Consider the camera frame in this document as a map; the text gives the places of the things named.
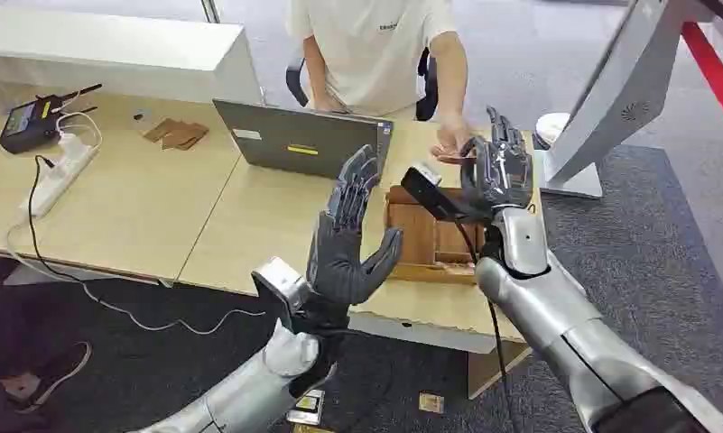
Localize white power strip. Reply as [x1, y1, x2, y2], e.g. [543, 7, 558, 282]
[18, 131, 99, 218]

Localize wooden desk side panel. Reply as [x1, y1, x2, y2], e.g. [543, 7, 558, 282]
[467, 339, 533, 401]

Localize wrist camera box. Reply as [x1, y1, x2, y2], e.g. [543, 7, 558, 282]
[400, 162, 478, 224]
[250, 256, 310, 334]

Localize card with dark frame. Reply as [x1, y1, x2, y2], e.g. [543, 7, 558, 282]
[285, 389, 327, 428]

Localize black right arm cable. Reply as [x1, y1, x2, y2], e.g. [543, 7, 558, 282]
[452, 219, 521, 433]

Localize person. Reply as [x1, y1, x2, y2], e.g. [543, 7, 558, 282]
[285, 0, 477, 166]

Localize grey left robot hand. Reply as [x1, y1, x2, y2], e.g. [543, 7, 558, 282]
[305, 144, 404, 308]

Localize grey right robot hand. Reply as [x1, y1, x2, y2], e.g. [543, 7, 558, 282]
[459, 106, 535, 211]

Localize silver screen stand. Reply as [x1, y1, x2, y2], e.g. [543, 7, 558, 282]
[539, 0, 723, 199]

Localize wooden card box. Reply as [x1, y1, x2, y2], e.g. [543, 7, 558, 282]
[384, 185, 487, 286]

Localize person's left hand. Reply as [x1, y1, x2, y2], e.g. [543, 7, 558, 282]
[430, 115, 477, 166]

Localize brown cardboard pieces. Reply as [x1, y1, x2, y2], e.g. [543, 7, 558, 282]
[142, 117, 210, 152]

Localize black office chair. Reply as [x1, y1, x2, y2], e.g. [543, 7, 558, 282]
[285, 46, 440, 123]

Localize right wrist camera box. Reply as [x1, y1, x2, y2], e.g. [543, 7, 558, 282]
[400, 162, 478, 224]

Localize white power cable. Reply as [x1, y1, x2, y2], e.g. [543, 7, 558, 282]
[5, 217, 268, 336]

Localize black power cable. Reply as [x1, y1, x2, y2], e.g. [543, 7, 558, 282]
[27, 154, 102, 290]

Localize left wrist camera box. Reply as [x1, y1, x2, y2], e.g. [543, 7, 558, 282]
[250, 256, 310, 334]

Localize black device with antennas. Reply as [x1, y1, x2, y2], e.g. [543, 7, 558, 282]
[0, 82, 104, 156]

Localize white cabinet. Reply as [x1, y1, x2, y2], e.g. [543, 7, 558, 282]
[0, 5, 264, 107]

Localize grey laptop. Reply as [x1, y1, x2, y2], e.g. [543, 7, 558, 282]
[211, 98, 394, 181]

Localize white round object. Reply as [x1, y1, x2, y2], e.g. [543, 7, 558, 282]
[533, 111, 572, 149]

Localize small yellow card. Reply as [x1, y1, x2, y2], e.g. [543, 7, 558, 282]
[418, 392, 446, 415]

